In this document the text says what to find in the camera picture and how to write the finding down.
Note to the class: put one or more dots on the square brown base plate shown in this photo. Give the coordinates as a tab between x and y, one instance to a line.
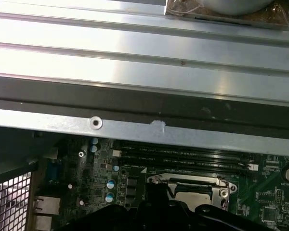
183	10

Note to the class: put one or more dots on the silver square CPU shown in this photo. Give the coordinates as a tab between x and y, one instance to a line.
192	199

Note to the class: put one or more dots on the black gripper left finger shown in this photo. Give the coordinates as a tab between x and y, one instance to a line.
110	221

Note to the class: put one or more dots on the metal socket cover frame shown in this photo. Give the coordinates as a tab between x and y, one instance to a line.
216	196

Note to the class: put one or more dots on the black RAM slot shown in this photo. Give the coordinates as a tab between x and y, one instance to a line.
183	156
183	163
183	146

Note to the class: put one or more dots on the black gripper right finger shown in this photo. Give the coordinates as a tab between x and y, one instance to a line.
207	221

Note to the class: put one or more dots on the CPU socket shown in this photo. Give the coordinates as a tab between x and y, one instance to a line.
227	185

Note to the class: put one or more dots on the silver motherboard screw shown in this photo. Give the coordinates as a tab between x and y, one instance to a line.
81	154

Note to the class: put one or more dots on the open black PC case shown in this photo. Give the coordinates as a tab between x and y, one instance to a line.
62	120

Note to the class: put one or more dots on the green motherboard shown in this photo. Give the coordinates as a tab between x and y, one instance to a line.
267	192

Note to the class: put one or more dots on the blue rear port connector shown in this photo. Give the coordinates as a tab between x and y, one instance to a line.
55	172

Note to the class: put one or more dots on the metal network port block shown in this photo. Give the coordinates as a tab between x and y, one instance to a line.
47	205

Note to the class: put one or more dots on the square black chip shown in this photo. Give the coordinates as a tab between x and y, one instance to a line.
272	214

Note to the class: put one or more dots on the round silver blue capacitor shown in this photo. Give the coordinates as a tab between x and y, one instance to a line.
110	197
116	168
94	141
110	184
94	148

